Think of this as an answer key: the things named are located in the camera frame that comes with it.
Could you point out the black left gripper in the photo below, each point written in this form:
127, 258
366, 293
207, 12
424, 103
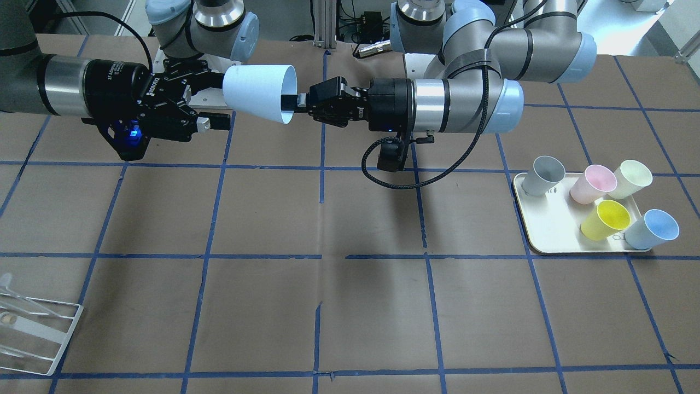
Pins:
389, 104

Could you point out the aluminium frame post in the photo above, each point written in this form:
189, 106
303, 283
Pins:
325, 24

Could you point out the pink plastic cup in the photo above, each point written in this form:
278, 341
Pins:
595, 182

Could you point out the cream plastic tray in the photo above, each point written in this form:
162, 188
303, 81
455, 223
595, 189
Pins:
552, 221

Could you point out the light blue plastic cup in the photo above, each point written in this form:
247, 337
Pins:
258, 90

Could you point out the grey plastic cup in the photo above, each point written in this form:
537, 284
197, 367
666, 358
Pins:
546, 172

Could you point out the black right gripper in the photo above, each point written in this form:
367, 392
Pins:
116, 82

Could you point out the yellow plastic cup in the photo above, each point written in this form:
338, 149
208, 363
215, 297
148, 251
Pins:
608, 218

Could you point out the white wire cup rack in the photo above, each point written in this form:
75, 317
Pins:
35, 332

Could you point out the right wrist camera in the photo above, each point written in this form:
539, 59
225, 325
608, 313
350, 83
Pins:
125, 137

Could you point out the silver metal connector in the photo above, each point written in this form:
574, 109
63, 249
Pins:
373, 49

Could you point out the cream plastic cup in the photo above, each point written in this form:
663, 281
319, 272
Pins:
631, 176

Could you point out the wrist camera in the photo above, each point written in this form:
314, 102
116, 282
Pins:
125, 137
393, 153

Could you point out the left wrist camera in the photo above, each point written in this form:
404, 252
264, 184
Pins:
393, 153

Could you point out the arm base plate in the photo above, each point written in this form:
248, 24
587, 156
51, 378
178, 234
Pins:
211, 98

